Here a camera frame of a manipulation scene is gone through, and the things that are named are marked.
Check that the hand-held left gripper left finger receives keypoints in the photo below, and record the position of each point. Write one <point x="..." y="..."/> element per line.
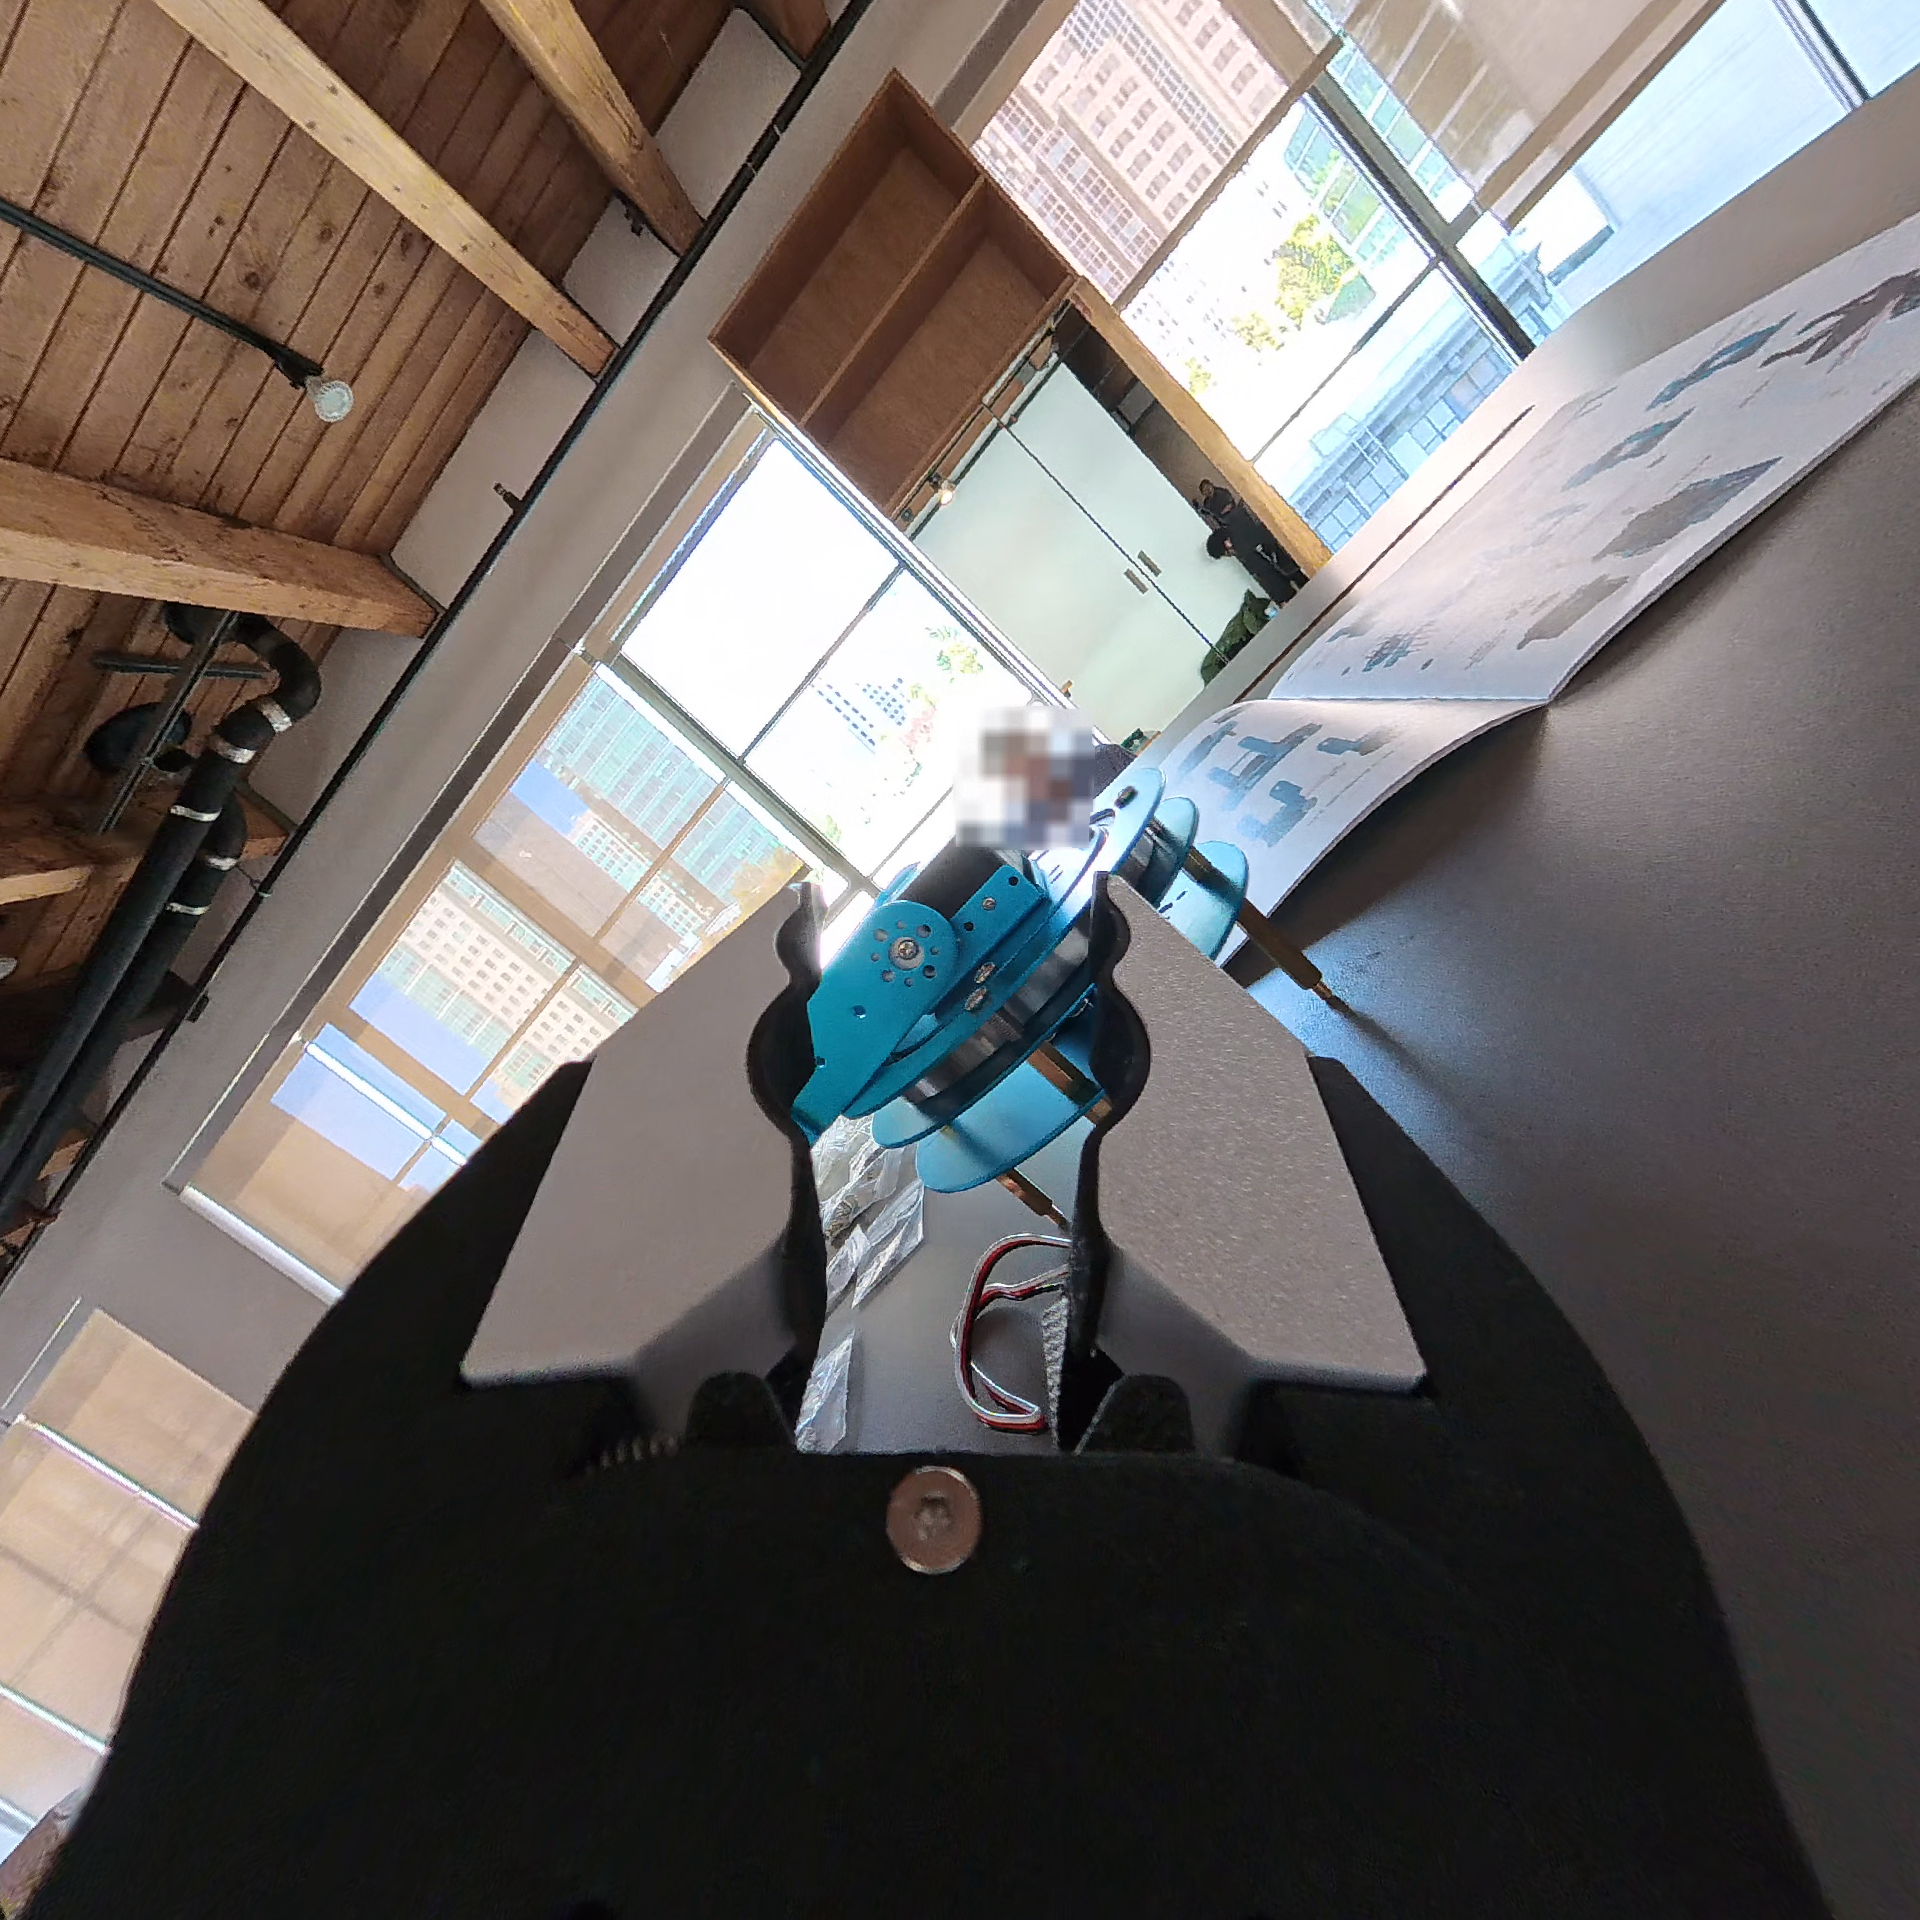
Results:
<point x="646" y="1200"/>

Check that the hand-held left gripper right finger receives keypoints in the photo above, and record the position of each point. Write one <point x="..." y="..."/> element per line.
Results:
<point x="1245" y="1200"/>

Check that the blue toy robot arm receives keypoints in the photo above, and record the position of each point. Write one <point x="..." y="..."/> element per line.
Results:
<point x="885" y="991"/>

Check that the dark grey desk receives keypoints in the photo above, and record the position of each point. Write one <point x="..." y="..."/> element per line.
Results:
<point x="1651" y="1125"/>

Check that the cluster of clear parts bags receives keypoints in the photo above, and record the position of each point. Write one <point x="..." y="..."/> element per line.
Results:
<point x="869" y="1244"/>

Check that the beige roller blind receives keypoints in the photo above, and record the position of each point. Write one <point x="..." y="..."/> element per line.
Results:
<point x="1575" y="89"/>
<point x="106" y="1500"/>
<point x="375" y="1125"/>

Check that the window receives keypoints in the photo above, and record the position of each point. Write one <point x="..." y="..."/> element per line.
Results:
<point x="780" y="661"/>
<point x="1277" y="270"/>

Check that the green jacket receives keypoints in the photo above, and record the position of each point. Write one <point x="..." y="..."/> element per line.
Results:
<point x="1237" y="630"/>

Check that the black insulated pipe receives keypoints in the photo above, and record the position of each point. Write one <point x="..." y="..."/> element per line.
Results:
<point x="196" y="839"/>

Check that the printed instruction sheet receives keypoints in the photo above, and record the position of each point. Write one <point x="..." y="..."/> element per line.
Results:
<point x="1651" y="495"/>

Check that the small ceiling spotlight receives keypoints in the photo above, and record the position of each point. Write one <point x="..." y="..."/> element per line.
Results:
<point x="332" y="398"/>

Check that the open wooden box frame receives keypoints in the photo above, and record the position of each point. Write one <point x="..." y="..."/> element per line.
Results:
<point x="901" y="270"/>

